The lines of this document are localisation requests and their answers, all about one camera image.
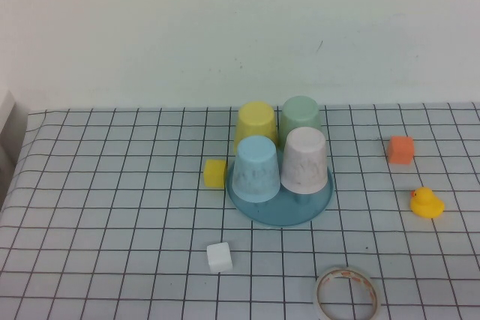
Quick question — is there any yellow plastic cup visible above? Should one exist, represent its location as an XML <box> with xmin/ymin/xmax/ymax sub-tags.
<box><xmin>232</xmin><ymin>100</ymin><xmax>278</xmax><ymax>154</ymax></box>

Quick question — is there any grid pattern tablecloth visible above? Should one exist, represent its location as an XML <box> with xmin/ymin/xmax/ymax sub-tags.
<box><xmin>0</xmin><ymin>102</ymin><xmax>480</xmax><ymax>320</ymax></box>

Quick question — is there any white furniture edge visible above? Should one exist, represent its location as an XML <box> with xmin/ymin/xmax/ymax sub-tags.
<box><xmin>0</xmin><ymin>89</ymin><xmax>18</xmax><ymax>137</ymax></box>

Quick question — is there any blue cup stand tray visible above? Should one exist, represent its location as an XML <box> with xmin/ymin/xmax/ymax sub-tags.
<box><xmin>226</xmin><ymin>147</ymin><xmax>335</xmax><ymax>228</ymax></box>

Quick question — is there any orange foam cube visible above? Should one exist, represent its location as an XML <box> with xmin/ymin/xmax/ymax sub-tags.
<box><xmin>387</xmin><ymin>135</ymin><xmax>416</xmax><ymax>166</ymax></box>

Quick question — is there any pink marbled plastic cup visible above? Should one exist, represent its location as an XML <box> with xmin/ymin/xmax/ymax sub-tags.
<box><xmin>280</xmin><ymin>127</ymin><xmax>328</xmax><ymax>195</ymax></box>

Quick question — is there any pale green plastic cup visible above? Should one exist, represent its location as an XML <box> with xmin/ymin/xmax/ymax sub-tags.
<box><xmin>279</xmin><ymin>95</ymin><xmax>323</xmax><ymax>148</ymax></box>

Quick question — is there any yellow rubber duck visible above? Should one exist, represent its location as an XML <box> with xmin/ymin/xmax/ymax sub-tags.
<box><xmin>409</xmin><ymin>186</ymin><xmax>446</xmax><ymax>220</ymax></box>

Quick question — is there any light blue plastic cup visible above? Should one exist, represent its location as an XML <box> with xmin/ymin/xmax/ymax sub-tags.
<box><xmin>231</xmin><ymin>135</ymin><xmax>281</xmax><ymax>203</ymax></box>

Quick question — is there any clear adhesive tape roll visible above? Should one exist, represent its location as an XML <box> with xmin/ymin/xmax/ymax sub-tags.
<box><xmin>313</xmin><ymin>265</ymin><xmax>383</xmax><ymax>320</ymax></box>

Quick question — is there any yellow foam cube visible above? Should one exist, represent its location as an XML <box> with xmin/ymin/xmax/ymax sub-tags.
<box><xmin>203</xmin><ymin>158</ymin><xmax>228</xmax><ymax>188</ymax></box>

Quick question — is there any white foam cube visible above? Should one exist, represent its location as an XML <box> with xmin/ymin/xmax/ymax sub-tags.
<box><xmin>205</xmin><ymin>241</ymin><xmax>234</xmax><ymax>274</ymax></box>

